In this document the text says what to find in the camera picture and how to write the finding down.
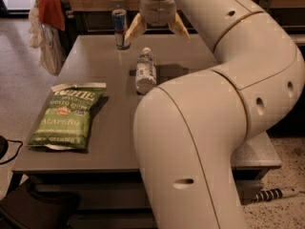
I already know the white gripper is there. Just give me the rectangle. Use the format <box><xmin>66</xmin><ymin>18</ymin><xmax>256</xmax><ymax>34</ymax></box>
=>
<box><xmin>124</xmin><ymin>0</ymin><xmax>190</xmax><ymax>45</ymax></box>

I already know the clear plastic water bottle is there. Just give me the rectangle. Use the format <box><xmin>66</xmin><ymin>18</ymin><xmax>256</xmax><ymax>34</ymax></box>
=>
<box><xmin>135</xmin><ymin>48</ymin><xmax>156</xmax><ymax>94</ymax></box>

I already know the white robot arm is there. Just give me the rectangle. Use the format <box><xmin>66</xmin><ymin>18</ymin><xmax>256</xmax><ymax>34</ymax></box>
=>
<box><xmin>127</xmin><ymin>0</ymin><xmax>305</xmax><ymax>229</ymax></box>

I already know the blue silver energy drink can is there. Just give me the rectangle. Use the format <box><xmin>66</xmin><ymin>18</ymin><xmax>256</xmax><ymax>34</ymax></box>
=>
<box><xmin>112</xmin><ymin>9</ymin><xmax>130</xmax><ymax>50</ymax></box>

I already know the dark trash bin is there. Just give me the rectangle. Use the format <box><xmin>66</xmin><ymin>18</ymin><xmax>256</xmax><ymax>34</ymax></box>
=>
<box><xmin>35</xmin><ymin>0</ymin><xmax>77</xmax><ymax>56</ymax></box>

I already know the red cloth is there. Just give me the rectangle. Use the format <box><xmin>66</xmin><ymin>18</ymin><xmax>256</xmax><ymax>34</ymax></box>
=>
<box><xmin>38</xmin><ymin>0</ymin><xmax>65</xmax><ymax>31</ymax></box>

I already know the white plastic bag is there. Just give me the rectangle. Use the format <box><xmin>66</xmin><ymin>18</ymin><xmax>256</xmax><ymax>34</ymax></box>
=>
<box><xmin>29</xmin><ymin>7</ymin><xmax>65</xmax><ymax>75</ymax></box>

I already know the green jalapeno chips bag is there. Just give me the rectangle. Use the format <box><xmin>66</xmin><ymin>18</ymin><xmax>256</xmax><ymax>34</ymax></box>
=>
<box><xmin>29</xmin><ymin>82</ymin><xmax>106</xmax><ymax>150</ymax></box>

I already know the grey drawer cabinet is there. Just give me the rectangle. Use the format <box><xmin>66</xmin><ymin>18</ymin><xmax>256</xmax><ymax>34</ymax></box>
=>
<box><xmin>27</xmin><ymin>167</ymin><xmax>271</xmax><ymax>229</ymax></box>

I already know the black chair seat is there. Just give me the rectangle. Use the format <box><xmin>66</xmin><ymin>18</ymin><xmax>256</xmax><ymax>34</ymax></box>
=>
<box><xmin>0</xmin><ymin>179</ymin><xmax>80</xmax><ymax>229</ymax></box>

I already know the metal wall bracket left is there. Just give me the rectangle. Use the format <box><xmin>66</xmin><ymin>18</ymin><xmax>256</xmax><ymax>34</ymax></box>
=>
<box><xmin>111</xmin><ymin>0</ymin><xmax>125</xmax><ymax>10</ymax></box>

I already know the metal wall bracket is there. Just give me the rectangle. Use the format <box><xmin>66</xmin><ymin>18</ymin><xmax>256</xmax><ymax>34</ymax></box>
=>
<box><xmin>258</xmin><ymin>0</ymin><xmax>273</xmax><ymax>11</ymax></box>
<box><xmin>111</xmin><ymin>0</ymin><xmax>125</xmax><ymax>10</ymax></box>

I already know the metal wall bracket right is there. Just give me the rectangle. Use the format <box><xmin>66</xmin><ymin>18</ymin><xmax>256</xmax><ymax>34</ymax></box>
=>
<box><xmin>258</xmin><ymin>0</ymin><xmax>273</xmax><ymax>11</ymax></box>

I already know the black cable on floor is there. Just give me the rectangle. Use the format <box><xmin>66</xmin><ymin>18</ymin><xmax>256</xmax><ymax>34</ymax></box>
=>
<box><xmin>0</xmin><ymin>135</ymin><xmax>25</xmax><ymax>166</ymax></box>

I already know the black white striped cable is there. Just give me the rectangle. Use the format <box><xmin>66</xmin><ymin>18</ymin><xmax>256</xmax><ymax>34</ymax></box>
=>
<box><xmin>251</xmin><ymin>186</ymin><xmax>301</xmax><ymax>204</ymax></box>

